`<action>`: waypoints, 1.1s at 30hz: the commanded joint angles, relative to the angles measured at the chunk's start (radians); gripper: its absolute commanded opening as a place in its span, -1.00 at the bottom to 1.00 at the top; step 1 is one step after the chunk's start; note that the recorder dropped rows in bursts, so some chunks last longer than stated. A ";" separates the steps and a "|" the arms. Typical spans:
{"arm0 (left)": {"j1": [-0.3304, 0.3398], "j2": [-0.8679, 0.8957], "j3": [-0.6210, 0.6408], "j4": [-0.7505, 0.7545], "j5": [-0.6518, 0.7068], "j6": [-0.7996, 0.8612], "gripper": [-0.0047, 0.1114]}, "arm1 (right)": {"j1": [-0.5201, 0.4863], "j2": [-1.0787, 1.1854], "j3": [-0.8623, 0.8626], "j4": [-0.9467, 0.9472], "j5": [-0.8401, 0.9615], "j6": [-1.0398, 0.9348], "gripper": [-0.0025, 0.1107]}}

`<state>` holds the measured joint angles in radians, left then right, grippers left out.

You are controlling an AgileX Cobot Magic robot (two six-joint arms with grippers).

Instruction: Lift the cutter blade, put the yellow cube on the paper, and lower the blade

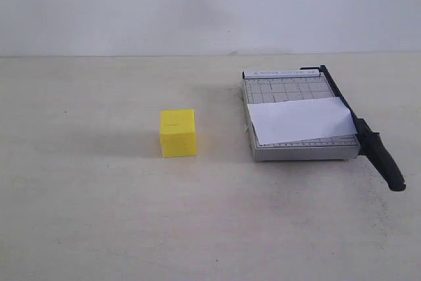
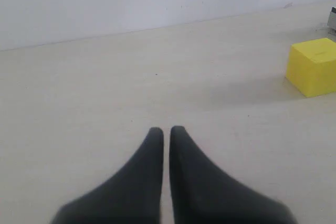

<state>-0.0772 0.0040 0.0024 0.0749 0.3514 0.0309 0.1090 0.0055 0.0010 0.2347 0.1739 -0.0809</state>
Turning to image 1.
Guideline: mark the white paper sheet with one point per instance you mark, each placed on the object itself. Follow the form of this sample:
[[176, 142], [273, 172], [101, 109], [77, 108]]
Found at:
[[309, 119]]

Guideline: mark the grey paper cutter base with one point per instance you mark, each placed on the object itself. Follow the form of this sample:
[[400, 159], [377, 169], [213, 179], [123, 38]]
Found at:
[[294, 85]]

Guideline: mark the black cutter blade handle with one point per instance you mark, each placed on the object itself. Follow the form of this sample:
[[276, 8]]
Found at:
[[371, 145]]

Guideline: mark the yellow cube block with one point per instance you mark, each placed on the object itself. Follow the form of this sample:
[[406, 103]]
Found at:
[[178, 133]]

